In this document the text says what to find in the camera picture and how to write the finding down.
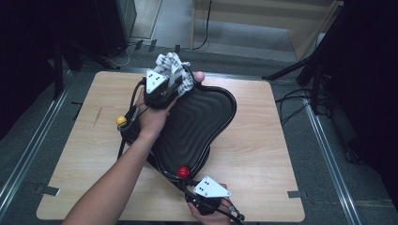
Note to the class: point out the long metal floor rail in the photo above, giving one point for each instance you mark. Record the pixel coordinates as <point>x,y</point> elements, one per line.
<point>331,170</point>
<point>47,120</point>

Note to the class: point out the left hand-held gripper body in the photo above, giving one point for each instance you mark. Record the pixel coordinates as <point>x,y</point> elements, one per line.
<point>155,93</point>

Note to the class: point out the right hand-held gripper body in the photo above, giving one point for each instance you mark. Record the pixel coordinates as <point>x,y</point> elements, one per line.
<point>206,200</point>

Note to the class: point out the black wavy tray stand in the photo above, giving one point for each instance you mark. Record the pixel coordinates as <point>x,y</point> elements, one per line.
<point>197,125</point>

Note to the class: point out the black curtain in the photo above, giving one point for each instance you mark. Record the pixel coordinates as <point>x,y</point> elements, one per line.
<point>25,47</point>
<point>369,78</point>

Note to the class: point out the white striped cloth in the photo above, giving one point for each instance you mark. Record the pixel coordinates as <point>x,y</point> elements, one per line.
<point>170,65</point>

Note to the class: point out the person's left hand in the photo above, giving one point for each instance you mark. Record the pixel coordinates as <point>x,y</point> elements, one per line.
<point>151,120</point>

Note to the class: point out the black metal stand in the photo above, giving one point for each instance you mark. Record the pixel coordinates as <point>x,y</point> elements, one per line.
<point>314,87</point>
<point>58,72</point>

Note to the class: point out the grey table edge tape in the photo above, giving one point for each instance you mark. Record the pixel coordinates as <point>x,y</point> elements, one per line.
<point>48,190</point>
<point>297,194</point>

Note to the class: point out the person's right hand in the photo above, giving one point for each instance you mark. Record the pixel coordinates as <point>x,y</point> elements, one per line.
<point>216,220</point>

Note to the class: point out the dark cabinet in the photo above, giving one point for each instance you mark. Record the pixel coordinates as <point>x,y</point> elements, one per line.
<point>112,25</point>

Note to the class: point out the grey floor tape piece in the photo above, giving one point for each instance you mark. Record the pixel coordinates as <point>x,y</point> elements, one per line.
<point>152,45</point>
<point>177,49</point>
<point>139,45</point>

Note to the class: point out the short metal floor rail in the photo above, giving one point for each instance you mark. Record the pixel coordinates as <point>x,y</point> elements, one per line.
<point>247,77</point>

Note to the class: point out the black floor tape strip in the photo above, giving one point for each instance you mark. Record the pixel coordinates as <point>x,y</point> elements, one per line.
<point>76,102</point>
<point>77,113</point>

